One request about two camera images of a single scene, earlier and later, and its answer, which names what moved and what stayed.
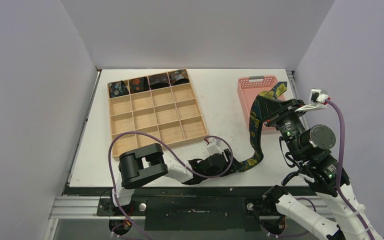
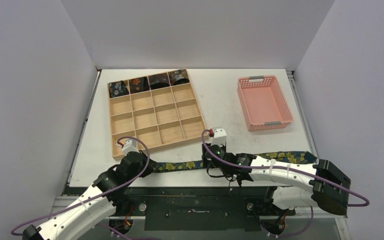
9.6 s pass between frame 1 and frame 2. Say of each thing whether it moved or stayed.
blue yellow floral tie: moved
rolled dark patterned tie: stayed
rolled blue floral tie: stayed
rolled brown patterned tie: stayed
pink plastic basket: stayed
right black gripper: moved
